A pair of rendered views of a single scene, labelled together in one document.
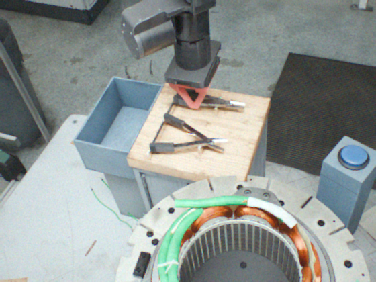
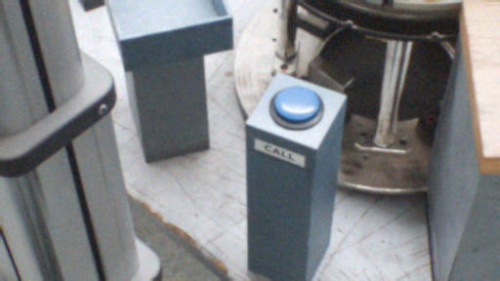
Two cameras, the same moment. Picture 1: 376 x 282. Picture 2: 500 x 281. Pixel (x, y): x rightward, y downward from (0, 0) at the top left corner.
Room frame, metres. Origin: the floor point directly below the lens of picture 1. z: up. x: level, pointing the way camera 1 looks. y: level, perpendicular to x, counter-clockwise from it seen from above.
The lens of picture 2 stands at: (0.92, -0.52, 1.68)
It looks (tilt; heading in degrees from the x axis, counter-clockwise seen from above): 52 degrees down; 157
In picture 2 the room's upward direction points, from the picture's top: straight up
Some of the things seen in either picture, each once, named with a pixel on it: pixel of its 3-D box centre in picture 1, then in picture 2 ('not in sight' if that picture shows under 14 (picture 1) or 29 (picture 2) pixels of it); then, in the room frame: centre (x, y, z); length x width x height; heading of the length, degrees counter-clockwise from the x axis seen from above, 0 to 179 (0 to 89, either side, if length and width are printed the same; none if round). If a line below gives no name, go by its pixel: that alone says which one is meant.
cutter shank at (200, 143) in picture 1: (192, 144); not in sight; (0.47, -0.01, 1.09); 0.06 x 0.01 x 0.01; 89
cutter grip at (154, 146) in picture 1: (162, 147); not in sight; (0.47, 0.04, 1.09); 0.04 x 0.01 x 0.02; 79
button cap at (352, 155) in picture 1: (354, 155); (297, 103); (0.43, -0.26, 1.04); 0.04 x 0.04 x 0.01
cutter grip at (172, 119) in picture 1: (174, 121); not in sight; (0.52, 0.02, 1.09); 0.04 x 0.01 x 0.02; 49
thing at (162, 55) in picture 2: not in sight; (159, 45); (0.20, -0.32, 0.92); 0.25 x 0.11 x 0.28; 173
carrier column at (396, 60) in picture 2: not in sight; (392, 85); (0.34, -0.10, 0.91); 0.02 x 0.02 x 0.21
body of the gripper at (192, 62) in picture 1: (192, 49); not in sight; (0.57, -0.03, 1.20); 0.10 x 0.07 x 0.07; 155
